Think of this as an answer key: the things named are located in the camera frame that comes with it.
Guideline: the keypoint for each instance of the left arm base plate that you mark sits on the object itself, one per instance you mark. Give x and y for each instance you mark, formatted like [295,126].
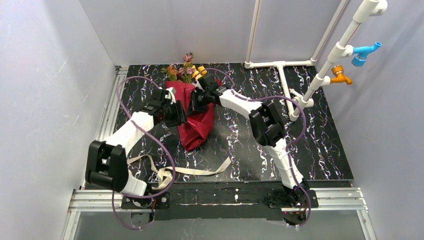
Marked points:
[159,202]

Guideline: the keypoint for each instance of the white PVC pipe frame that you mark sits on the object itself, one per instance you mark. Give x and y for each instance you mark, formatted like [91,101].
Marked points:
[341,49]

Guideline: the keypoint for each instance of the red wrapping paper sheet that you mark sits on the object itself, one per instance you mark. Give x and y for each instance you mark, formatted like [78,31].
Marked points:
[198,127]

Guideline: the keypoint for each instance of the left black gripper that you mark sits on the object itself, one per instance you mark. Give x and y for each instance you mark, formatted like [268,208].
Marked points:
[178,112]

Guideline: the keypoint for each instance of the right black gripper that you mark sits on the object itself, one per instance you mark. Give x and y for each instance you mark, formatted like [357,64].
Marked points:
[197,102]

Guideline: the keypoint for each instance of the pink fake flower bunch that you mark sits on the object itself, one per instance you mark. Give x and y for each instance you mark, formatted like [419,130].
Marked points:
[185,73]

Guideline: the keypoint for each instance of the blue plastic faucet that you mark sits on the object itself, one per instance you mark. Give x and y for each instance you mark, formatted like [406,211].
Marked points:
[361,53]

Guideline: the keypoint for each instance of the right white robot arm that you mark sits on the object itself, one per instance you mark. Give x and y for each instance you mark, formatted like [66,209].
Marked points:
[267,125]

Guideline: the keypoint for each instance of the yellow fake flower bunch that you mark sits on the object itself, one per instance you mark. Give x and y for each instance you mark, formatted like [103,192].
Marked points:
[200,71]

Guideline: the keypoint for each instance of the orange plastic faucet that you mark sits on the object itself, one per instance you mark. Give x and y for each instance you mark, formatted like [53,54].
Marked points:
[339,76]

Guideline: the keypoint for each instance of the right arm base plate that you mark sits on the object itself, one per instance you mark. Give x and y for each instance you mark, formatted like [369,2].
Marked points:
[295,205]

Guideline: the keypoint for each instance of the beige ribbon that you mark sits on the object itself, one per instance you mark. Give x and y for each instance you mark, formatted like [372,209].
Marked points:
[164,174]

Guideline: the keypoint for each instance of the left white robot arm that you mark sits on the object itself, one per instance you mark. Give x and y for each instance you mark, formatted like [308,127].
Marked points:
[107,164]

